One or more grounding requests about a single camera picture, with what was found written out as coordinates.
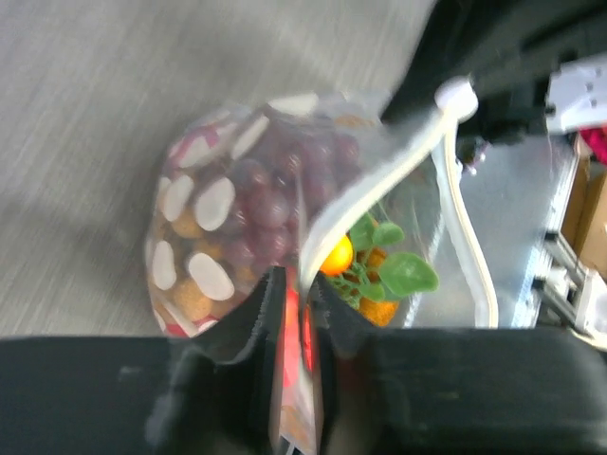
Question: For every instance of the yellow-brown longan bunch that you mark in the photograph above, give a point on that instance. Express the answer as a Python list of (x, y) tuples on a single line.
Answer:
[(198, 254)]

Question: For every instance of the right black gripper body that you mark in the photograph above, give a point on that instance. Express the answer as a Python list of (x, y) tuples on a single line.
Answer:
[(508, 49)]

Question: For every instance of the clear zip top bag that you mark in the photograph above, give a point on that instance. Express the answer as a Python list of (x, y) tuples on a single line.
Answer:
[(408, 173)]

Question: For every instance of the red apple toy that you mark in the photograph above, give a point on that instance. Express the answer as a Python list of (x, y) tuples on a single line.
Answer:
[(297, 347)]

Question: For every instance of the orange toy fruit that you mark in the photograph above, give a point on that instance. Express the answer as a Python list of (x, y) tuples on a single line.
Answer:
[(339, 259)]

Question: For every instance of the dark purple grape bunch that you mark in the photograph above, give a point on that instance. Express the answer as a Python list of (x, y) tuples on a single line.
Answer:
[(246, 211)]

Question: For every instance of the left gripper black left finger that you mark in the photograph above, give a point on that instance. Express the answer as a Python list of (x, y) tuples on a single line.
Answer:
[(216, 393)]

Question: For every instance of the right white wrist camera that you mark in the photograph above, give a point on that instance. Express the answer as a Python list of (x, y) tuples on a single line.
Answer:
[(577, 96)]

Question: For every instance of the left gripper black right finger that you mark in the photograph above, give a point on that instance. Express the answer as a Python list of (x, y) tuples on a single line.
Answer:
[(453, 391)]

